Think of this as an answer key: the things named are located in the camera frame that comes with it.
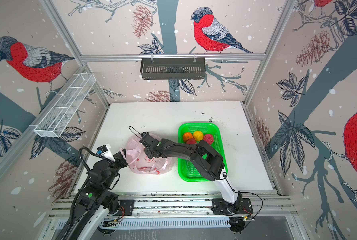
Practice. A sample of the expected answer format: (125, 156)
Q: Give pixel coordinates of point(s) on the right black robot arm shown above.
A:
(208, 162)

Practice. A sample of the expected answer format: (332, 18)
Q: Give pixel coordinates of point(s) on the green plastic basket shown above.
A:
(185, 168)

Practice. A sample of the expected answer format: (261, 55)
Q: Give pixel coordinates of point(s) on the red round lychee fruit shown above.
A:
(208, 138)

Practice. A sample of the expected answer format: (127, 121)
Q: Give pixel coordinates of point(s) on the aluminium mounting rail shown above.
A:
(186, 206)

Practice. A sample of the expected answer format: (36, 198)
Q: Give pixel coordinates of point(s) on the orange fruit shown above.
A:
(187, 136)

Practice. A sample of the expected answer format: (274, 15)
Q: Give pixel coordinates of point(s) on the white mesh wall shelf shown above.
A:
(58, 117)

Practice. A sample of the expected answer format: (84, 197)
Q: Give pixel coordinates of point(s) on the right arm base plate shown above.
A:
(221, 207)

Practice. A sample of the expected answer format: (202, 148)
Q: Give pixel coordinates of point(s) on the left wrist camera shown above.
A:
(105, 153)

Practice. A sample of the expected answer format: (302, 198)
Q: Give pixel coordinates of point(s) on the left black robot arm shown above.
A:
(94, 200)

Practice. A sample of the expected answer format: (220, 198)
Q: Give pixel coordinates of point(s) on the black hanging wire basket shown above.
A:
(173, 69)

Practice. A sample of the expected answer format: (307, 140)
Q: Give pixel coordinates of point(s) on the yellow lemon fruit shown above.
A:
(198, 136)

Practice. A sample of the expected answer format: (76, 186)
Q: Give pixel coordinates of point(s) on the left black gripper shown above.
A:
(121, 159)

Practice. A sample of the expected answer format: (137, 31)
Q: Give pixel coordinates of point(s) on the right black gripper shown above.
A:
(150, 154)

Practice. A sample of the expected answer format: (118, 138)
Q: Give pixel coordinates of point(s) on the red dragon fruit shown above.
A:
(191, 141)

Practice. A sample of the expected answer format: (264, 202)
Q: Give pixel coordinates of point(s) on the pink plastic bag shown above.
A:
(139, 163)

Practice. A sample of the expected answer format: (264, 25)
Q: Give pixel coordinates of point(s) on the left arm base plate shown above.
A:
(123, 207)

